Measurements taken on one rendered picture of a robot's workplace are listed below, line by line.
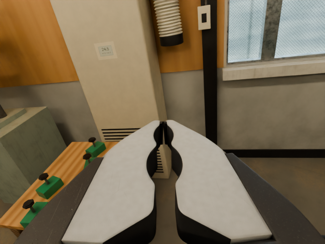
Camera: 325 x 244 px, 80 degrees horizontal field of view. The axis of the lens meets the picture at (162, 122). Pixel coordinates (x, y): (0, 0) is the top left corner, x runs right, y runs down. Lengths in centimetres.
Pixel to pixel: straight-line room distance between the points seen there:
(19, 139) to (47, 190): 67
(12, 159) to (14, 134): 17
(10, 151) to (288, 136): 214
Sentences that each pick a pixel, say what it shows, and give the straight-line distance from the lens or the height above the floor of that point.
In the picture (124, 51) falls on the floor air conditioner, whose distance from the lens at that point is 129.
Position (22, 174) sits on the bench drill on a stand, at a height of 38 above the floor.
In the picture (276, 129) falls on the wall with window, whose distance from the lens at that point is 188.
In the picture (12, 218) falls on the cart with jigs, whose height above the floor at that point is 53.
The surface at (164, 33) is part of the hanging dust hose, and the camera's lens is 133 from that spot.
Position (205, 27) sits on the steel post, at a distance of 138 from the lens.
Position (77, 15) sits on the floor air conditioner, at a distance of 138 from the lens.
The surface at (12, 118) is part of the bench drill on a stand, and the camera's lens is 191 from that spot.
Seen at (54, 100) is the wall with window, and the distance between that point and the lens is 212.
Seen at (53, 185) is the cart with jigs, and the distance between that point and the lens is 123.
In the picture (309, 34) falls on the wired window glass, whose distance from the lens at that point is 173.
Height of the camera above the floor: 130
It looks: 30 degrees down
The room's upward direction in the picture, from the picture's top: 9 degrees counter-clockwise
